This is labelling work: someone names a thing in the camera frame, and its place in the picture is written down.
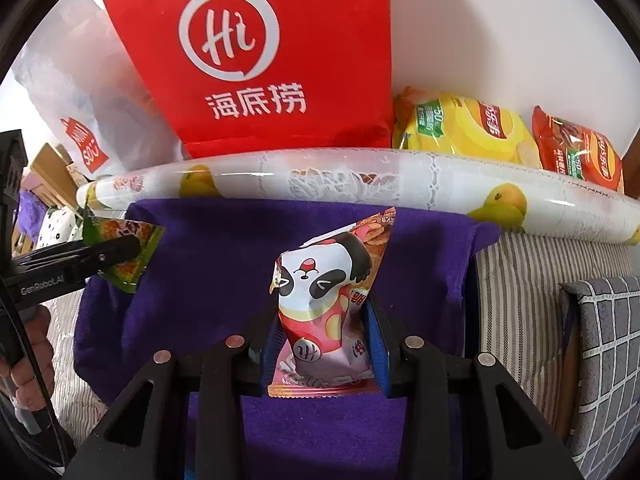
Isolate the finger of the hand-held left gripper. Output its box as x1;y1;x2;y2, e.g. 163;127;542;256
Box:
60;234;142;283

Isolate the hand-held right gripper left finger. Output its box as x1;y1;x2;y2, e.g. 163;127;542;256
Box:
62;305;281;480

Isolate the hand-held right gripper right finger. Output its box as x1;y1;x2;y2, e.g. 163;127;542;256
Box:
362;297;583;480

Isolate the green snack packet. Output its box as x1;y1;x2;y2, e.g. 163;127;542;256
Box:
82;205;166;294

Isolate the pink panda snack packet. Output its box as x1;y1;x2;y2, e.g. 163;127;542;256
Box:
267;208;398;400

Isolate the purple fabric tray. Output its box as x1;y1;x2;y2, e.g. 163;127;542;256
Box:
72;199;502;480

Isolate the person's left hand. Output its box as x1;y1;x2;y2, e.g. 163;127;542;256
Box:
0;305;56;411

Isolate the purple garment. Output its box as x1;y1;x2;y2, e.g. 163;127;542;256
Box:
17;192;51;247

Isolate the wooden headboard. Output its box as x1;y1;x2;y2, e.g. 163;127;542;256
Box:
15;142;81;256

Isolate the striped mattress pad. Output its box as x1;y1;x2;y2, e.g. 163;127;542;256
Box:
42;230;640;480

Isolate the white plastic bag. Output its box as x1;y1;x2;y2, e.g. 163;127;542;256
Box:
12;0;186;181

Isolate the fruit print tablecloth roll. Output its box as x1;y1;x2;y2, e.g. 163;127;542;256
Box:
77;149;640;247

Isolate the brown board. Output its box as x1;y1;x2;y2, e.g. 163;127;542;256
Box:
554;310;582;438

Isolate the grey checked folded cloth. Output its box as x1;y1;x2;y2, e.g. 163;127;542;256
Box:
557;276;640;480

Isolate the yellow chips bag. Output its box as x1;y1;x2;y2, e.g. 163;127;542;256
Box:
392;86;543;170

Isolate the orange chips bag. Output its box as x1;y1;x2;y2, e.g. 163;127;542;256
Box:
531;105;626;193

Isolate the red paper bag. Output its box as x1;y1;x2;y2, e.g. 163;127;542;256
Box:
99;0;393;160

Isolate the black cable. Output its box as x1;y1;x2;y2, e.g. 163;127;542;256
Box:
0;300;71;468

